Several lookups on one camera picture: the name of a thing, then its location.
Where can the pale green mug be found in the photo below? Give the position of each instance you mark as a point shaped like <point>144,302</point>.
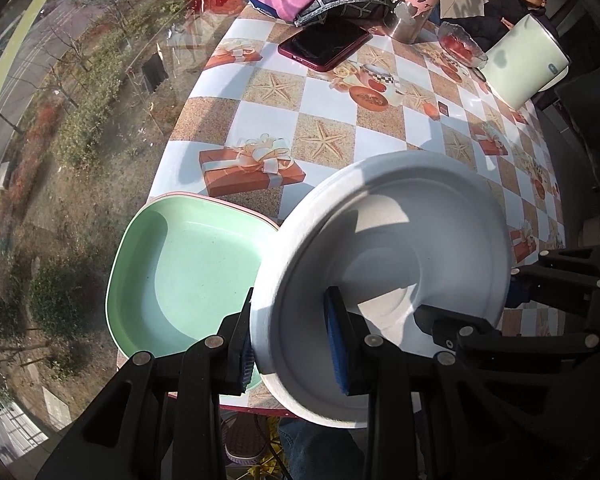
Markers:
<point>520,65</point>

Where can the pink metal flask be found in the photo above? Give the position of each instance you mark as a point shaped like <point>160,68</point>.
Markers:
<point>415,0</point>

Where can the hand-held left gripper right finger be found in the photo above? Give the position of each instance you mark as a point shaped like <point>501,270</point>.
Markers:
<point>340,340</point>

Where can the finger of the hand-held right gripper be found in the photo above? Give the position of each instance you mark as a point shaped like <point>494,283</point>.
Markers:
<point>460,332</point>
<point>570,267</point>

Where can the dark red smartphone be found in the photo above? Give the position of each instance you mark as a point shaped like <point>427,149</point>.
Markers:
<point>325,45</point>

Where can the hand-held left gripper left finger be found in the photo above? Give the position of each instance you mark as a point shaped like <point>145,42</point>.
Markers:
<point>246,370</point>

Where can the printed checkered tablecloth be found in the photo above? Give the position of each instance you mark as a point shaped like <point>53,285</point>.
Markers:
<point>330,125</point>

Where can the white paper bowl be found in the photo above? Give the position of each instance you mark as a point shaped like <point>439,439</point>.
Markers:
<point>380,220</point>

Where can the mesh sneaker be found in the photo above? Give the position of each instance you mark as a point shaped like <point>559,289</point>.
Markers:
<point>245,440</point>

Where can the glass bowl with red fruit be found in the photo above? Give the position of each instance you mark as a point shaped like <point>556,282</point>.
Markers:
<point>460,45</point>

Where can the person's jeans leg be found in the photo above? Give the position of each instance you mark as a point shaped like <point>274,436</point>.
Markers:
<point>320,450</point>

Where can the pink square plate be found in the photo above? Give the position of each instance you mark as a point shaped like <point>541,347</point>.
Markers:
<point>260,217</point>

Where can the green square plate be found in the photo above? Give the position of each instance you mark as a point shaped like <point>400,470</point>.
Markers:
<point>180,270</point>

